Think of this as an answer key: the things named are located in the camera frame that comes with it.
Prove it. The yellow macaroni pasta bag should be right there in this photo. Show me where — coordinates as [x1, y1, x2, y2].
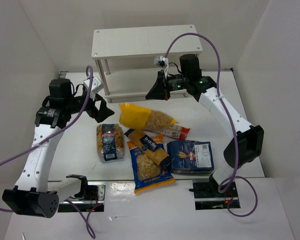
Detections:
[119, 102, 177, 132]

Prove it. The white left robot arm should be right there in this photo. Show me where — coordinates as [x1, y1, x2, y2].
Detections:
[2, 77, 114, 218]

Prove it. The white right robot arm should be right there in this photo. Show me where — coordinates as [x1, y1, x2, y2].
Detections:
[145, 54, 264, 193]

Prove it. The Agnesi fusilli pasta bag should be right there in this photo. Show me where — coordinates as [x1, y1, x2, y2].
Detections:
[96, 123, 125, 163]

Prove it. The white two-tier shelf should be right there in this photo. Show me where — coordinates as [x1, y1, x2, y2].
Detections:
[91, 25, 203, 103]

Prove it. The red spaghetti pasta packet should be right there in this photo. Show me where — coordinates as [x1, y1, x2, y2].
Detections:
[161, 125, 191, 140]

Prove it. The dark blue pasta box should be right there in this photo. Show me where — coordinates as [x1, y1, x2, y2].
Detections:
[167, 140, 214, 174]

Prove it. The blue orange shell pasta bag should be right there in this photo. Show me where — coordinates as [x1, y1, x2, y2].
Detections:
[128, 141, 175, 194]

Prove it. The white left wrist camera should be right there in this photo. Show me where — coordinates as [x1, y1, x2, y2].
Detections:
[83, 76, 103, 94]

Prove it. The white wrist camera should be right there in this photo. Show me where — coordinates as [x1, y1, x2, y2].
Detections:
[83, 76, 103, 94]
[154, 55, 169, 70]

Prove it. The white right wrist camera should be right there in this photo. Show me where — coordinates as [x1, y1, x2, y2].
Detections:
[154, 55, 169, 70]

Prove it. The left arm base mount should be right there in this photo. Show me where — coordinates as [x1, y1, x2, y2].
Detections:
[67, 181, 106, 213]

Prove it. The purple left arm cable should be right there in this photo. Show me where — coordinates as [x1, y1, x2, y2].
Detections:
[0, 65, 96, 240]

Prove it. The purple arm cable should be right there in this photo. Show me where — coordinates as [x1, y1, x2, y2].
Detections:
[164, 32, 259, 217]
[0, 65, 96, 240]

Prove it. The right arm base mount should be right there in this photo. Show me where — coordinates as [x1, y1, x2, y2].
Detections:
[189, 181, 240, 210]

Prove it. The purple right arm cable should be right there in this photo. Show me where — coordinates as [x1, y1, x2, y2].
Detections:
[164, 32, 259, 217]

